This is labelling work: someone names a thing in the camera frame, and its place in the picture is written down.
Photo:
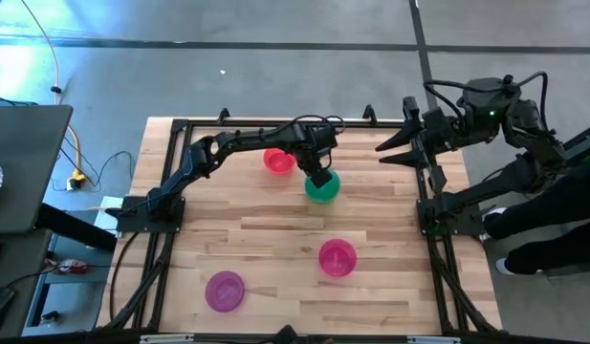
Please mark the person's leg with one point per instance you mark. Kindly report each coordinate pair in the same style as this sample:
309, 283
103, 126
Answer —
552, 258
562, 205

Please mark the grey desk top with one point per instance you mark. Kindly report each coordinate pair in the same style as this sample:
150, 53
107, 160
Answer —
27, 162

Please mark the red plastic bowl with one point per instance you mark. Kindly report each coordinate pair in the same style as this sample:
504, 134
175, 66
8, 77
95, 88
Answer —
277, 161

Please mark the black computer mouse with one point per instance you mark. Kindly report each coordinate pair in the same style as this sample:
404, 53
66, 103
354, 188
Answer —
0, 303

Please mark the person's white shoe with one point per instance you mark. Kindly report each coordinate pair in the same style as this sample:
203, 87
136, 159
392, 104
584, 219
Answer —
498, 266
496, 210

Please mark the black frame clamp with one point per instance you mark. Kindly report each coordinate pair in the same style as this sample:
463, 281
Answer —
224, 114
369, 113

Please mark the teal plastic bowl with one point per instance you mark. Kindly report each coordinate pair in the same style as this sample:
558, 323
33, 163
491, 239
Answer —
323, 196

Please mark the pink plastic bowl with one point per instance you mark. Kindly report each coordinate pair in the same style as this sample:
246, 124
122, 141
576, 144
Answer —
337, 258

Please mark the white strip label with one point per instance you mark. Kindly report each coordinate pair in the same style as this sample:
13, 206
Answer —
433, 339
165, 338

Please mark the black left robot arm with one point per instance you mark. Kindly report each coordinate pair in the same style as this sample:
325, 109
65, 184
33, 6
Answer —
256, 138

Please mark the small red object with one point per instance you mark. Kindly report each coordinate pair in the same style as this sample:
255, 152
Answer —
74, 266

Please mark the black desk beam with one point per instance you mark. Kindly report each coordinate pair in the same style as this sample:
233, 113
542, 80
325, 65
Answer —
70, 227

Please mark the purple plastic bowl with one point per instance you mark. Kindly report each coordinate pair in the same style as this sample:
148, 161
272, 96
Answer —
225, 291

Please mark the yellow power plug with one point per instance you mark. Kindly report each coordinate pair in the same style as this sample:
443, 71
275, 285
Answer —
77, 180

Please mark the white box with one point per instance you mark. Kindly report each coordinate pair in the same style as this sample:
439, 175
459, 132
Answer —
103, 222

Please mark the small black camera mount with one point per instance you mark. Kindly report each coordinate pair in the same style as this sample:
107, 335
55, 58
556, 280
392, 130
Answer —
287, 335

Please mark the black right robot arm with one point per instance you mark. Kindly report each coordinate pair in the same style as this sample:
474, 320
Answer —
490, 100

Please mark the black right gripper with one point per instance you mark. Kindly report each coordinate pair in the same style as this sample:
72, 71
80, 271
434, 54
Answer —
435, 129

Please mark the dark grey side table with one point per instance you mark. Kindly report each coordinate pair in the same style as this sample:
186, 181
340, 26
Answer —
17, 258

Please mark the small black object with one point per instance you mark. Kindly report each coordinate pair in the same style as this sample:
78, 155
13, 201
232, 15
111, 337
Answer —
50, 316

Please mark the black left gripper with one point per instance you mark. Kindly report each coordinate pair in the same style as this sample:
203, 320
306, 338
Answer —
318, 157

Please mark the grey low shelf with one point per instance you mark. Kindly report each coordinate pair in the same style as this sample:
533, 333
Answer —
70, 296

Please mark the black metal stand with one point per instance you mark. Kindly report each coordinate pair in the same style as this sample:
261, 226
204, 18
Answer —
586, 143

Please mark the black metal table frame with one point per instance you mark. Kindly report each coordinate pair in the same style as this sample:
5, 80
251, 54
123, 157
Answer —
256, 123

